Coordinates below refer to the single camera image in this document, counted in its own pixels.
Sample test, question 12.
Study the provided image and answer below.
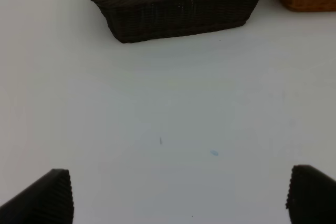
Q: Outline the dark brown wicker basket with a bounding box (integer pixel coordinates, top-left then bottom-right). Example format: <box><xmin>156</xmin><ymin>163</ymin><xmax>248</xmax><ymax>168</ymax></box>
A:
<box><xmin>91</xmin><ymin>0</ymin><xmax>259</xmax><ymax>43</ymax></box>

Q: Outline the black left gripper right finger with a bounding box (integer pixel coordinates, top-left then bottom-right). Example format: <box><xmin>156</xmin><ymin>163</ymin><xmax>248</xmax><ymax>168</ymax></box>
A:
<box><xmin>286</xmin><ymin>165</ymin><xmax>335</xmax><ymax>224</ymax></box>

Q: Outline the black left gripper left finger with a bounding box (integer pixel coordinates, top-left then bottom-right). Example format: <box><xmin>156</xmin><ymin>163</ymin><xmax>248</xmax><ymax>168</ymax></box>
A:
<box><xmin>1</xmin><ymin>169</ymin><xmax>74</xmax><ymax>224</ymax></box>

